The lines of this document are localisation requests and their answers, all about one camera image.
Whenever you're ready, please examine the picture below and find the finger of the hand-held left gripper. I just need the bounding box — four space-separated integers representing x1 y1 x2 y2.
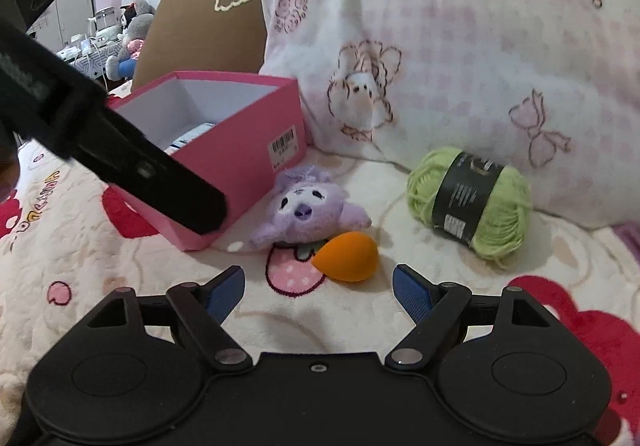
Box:
75 106 229 237

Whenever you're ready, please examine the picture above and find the white cabinet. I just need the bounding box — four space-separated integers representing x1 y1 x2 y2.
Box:
27 0 96 47

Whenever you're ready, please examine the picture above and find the black plush toy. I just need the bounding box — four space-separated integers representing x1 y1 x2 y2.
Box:
117 3 139 35

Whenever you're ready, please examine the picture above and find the pink checked pillow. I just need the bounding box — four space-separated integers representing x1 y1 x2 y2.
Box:
257 0 640 229

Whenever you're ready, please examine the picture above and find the purple cloth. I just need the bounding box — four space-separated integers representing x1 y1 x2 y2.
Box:
614 222 640 259

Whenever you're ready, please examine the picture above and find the grey plush toy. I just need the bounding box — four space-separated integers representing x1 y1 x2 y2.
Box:
105 0 157 81

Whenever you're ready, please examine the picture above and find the table with patterned cloth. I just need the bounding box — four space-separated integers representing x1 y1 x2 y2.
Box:
55 44 124 82

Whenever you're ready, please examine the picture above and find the green yarn ball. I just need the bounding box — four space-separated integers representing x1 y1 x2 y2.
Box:
405 146 533 269

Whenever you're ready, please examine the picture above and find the pink cardboard box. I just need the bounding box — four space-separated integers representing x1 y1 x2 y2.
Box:
105 70 308 251

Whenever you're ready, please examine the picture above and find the purple plush toy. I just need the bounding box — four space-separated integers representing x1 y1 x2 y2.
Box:
249 164 373 249

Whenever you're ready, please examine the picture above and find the brown cushion with cloud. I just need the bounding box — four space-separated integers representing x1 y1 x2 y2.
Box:
131 0 268 89

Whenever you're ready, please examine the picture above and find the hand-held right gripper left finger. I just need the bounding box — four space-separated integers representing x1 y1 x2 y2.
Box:
75 266 253 373

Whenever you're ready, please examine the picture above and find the orange makeup sponge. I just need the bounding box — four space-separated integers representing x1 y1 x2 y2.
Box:
311 232 380 283

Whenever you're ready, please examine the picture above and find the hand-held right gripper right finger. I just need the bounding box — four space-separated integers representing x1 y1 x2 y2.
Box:
384 264 565 372

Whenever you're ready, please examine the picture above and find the white and blue packet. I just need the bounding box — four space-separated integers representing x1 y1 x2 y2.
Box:
167 122 218 154

